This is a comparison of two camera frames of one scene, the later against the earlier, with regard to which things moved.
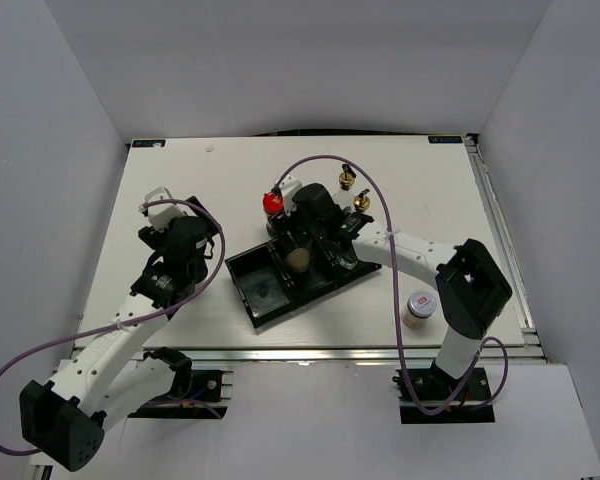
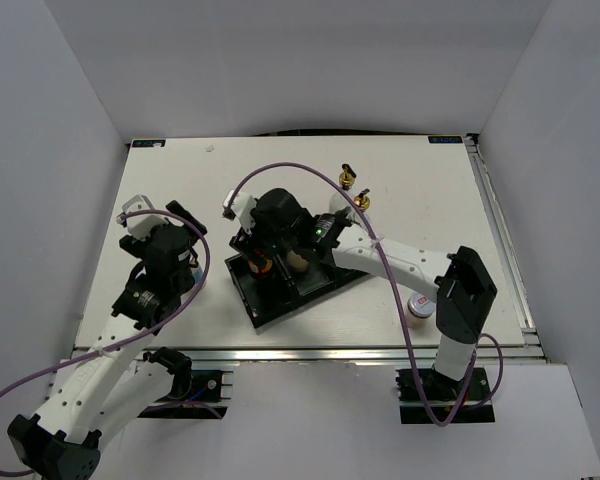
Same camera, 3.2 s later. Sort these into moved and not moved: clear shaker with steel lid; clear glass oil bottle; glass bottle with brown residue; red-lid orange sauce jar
Moved: red-lid orange sauce jar
Not moved: glass bottle with brown residue; clear shaker with steel lid; clear glass oil bottle
